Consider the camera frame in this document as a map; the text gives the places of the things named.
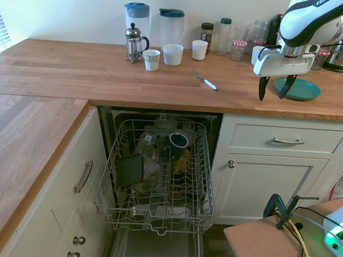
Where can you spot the clear empty glass jar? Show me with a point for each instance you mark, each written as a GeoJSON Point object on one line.
{"type": "Point", "coordinates": [261, 30]}

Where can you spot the clear bottle green cap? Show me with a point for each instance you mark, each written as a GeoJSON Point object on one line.
{"type": "Point", "coordinates": [223, 38]}

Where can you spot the dark-lidded spice jar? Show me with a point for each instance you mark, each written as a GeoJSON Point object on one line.
{"type": "Point", "coordinates": [206, 34]}

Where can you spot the brown robot stand board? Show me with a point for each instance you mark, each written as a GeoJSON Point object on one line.
{"type": "Point", "coordinates": [254, 244]}

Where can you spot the black square container lid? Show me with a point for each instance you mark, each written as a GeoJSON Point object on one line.
{"type": "Point", "coordinates": [129, 171]}

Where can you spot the wide white mug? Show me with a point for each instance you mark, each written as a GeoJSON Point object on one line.
{"type": "Point", "coordinates": [172, 55]}

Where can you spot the clear plastic container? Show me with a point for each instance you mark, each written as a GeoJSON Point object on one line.
{"type": "Point", "coordinates": [151, 174]}

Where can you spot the glass French press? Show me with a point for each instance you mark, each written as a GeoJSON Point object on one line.
{"type": "Point", "coordinates": [133, 44]}

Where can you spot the dark metal C-clamp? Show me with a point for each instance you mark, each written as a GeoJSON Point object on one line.
{"type": "Point", "coordinates": [283, 212]}

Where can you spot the plain white cup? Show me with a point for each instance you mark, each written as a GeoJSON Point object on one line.
{"type": "Point", "coordinates": [255, 54]}

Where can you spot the teal plastic plate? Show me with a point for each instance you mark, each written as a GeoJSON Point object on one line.
{"type": "Point", "coordinates": [303, 90]}

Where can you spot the round metal cabinet knob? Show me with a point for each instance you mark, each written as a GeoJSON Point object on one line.
{"type": "Point", "coordinates": [73, 256]}
{"type": "Point", "coordinates": [232, 164]}
{"type": "Point", "coordinates": [79, 240]}

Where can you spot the dishwasher with open door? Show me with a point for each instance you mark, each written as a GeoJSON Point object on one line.
{"type": "Point", "coordinates": [152, 249]}

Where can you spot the patterned paper cup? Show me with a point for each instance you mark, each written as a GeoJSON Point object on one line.
{"type": "Point", "coordinates": [151, 61]}

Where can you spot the yellow plastic dish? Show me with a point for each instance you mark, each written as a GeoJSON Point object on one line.
{"type": "Point", "coordinates": [184, 162]}

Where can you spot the glass jar red checked lid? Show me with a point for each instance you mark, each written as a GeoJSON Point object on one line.
{"type": "Point", "coordinates": [238, 52]}
{"type": "Point", "coordinates": [258, 42]}
{"type": "Point", "coordinates": [319, 60]}

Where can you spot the clear glass jar with label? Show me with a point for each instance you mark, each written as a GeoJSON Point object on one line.
{"type": "Point", "coordinates": [145, 143]}

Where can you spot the white ribbed cup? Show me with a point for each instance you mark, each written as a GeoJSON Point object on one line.
{"type": "Point", "coordinates": [199, 51]}

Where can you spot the clear pitcher dark blue lid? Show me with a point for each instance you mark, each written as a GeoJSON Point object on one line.
{"type": "Point", "coordinates": [170, 29]}

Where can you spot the clear drinking glass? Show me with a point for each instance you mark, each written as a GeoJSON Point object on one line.
{"type": "Point", "coordinates": [240, 33]}

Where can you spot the dark blue mug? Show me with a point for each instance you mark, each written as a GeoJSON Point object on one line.
{"type": "Point", "coordinates": [179, 148]}

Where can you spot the white kitchen cabinet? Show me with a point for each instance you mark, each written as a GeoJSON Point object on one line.
{"type": "Point", "coordinates": [267, 184]}
{"type": "Point", "coordinates": [67, 209]}

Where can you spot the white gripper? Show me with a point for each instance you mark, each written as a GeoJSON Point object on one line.
{"type": "Point", "coordinates": [283, 64]}

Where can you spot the clear pitcher light blue lid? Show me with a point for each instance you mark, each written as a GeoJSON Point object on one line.
{"type": "Point", "coordinates": [137, 20]}

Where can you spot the black shaker bottle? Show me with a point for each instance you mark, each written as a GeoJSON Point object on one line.
{"type": "Point", "coordinates": [273, 32]}

